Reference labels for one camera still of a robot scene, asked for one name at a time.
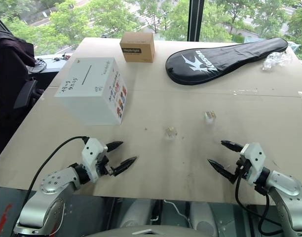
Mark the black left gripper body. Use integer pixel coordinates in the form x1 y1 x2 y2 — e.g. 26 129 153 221
96 151 114 177

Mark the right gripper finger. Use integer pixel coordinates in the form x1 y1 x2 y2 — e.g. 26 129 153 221
220 140 244 154
207 158 238 185

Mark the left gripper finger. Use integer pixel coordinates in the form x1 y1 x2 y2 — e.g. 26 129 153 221
105 141 124 153
112 156 138 177

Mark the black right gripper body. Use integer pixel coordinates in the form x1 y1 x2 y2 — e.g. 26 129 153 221
235 153 252 180

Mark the white cube box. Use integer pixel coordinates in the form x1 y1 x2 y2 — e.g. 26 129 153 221
53 57 128 127

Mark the small clear object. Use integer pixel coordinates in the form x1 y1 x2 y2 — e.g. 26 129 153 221
164 126 179 141
203 111 217 124

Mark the grey rounded housing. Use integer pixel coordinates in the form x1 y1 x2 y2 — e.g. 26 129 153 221
119 198 157 230
189 201 219 236

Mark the grey robot torso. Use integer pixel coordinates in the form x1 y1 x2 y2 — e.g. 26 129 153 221
98 223 200 237

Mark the black racket cover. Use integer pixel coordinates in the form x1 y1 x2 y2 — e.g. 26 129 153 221
165 37 289 86

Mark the crumpled clear plastic wrap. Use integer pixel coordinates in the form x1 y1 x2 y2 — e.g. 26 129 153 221
261 52 292 72

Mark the grey side desk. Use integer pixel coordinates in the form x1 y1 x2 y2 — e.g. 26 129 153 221
27 52 76 75

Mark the brown cardboard box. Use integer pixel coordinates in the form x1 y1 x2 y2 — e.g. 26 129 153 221
119 31 156 64

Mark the black office chair with jacket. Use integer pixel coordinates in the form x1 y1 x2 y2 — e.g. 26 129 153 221
0 30 45 161

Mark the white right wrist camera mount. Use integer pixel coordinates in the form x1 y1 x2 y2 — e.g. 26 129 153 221
239 142 267 186

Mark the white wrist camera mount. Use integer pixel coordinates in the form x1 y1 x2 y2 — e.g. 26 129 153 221
239 142 267 186
81 138 109 184

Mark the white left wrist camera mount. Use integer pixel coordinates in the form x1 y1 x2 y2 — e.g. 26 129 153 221
81 138 109 184

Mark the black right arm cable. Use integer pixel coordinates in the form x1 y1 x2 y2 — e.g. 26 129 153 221
234 170 283 236

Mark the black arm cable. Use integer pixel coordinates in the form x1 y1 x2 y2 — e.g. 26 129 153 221
25 136 90 205
234 170 283 236

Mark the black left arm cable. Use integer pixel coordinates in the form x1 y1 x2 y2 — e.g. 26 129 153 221
25 136 90 205

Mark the thin white cable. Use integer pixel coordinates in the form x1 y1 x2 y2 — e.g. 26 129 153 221
162 199 191 228

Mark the black cable loop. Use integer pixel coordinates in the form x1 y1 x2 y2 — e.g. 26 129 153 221
33 57 47 74

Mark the dark window frame post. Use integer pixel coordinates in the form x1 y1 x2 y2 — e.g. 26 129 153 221
187 0 205 42

